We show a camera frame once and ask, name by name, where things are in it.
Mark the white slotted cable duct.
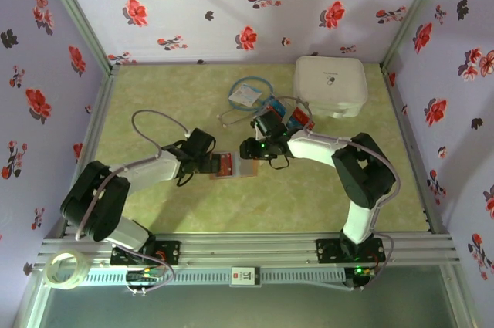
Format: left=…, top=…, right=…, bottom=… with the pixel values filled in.
left=83, top=268, right=347, bottom=286

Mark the small white label tag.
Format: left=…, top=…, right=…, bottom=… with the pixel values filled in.
left=230, top=265, right=262, bottom=287

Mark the coiled blue cable packet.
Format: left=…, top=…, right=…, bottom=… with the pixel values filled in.
left=227, top=76, right=275, bottom=113

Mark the thin grey cord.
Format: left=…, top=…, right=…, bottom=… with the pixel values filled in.
left=216, top=106, right=255, bottom=128

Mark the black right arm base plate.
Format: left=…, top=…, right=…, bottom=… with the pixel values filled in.
left=316, top=238, right=386, bottom=264

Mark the aluminium side rail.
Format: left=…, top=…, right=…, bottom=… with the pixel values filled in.
left=380, top=63, right=452, bottom=235
left=40, top=64, right=121, bottom=240

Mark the aluminium frame post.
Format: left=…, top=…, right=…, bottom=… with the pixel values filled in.
left=380, top=0, right=453, bottom=70
left=34, top=0, right=121, bottom=74

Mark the grey right arm cable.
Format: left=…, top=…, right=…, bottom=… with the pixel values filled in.
left=264, top=96, right=401, bottom=292

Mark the aluminium frame rail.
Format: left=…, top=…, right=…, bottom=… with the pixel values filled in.
left=33, top=232, right=462, bottom=268

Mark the white badge card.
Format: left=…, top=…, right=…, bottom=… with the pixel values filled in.
left=227, top=84, right=262, bottom=107

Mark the red credit card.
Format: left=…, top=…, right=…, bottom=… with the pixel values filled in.
left=291, top=107, right=314, bottom=128
left=213, top=152, right=236, bottom=178

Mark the clear tape roll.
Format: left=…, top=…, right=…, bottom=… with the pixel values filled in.
left=45, top=249, right=89, bottom=290

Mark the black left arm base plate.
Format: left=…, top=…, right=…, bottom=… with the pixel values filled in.
left=110, top=241, right=181, bottom=266

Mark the small circuit board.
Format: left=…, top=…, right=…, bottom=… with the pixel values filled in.
left=351, top=265, right=377, bottom=279
left=125, top=269, right=165, bottom=285

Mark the white zip case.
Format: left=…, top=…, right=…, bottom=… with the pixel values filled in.
left=292, top=56, right=370, bottom=119

